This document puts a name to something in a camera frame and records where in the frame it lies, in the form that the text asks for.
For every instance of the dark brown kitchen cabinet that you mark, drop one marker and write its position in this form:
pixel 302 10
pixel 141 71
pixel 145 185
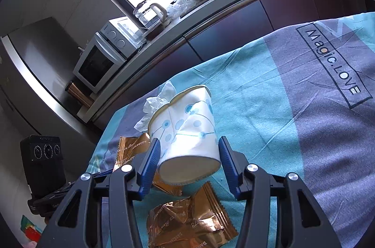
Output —
pixel 229 29

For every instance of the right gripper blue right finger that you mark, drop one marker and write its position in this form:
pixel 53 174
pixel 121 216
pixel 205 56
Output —
pixel 233 164

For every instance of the silver refrigerator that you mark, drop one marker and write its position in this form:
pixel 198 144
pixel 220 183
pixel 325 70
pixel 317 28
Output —
pixel 36 67

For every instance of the colourful bags on floor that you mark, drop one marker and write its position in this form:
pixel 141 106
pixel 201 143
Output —
pixel 30 230

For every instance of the teal grey patterned tablecloth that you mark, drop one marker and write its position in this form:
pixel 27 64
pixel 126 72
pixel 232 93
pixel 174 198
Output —
pixel 301 99

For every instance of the crumpled white tissue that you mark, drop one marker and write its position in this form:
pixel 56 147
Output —
pixel 153 103

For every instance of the white microwave oven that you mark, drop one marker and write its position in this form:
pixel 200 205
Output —
pixel 108 50

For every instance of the copper travel tumbler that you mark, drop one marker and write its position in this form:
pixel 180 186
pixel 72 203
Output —
pixel 74 91

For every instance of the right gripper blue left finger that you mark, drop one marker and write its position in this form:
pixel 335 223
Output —
pixel 147 169

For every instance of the dark red food container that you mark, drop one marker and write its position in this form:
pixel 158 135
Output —
pixel 153 31

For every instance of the glass electric kettle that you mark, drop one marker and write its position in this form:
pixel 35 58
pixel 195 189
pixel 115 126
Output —
pixel 149 13

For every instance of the gold foil snack wrapper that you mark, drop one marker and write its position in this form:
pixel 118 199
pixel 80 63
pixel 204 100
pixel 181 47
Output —
pixel 197 221

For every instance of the white blue-dotted paper cup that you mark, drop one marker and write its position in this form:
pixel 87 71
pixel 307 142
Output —
pixel 185 128

